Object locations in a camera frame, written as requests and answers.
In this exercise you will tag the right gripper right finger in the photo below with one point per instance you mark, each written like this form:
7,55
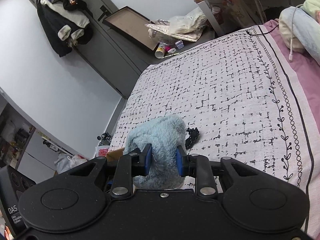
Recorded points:
199,168

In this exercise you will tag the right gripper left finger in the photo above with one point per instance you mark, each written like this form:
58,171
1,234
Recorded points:
135,163

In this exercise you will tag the light blue plush toy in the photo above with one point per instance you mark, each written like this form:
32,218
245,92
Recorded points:
165,134

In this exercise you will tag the brown cardboard box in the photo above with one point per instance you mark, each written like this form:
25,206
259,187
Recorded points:
114,155

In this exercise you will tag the red patterned plastic bag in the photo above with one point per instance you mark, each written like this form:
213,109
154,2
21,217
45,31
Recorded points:
101,151

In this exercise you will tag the white plastic bag pile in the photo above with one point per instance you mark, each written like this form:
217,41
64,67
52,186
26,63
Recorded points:
66,162

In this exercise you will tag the white black patterned bedspread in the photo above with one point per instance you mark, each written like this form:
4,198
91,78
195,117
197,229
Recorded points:
242,95

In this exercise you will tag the grey door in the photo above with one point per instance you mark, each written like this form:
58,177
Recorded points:
117,60

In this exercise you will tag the white paper cup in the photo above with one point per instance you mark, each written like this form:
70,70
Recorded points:
160,51

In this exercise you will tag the pink bed sheet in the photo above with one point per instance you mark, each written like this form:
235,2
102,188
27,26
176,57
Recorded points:
307,71

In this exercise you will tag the black white hanging jacket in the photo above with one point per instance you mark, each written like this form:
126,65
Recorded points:
65,23

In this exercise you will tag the pastel cartoon blanket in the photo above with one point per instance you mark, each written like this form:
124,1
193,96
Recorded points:
299,28

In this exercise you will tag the black picture frame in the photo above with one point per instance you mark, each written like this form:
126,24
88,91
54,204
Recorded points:
132,25

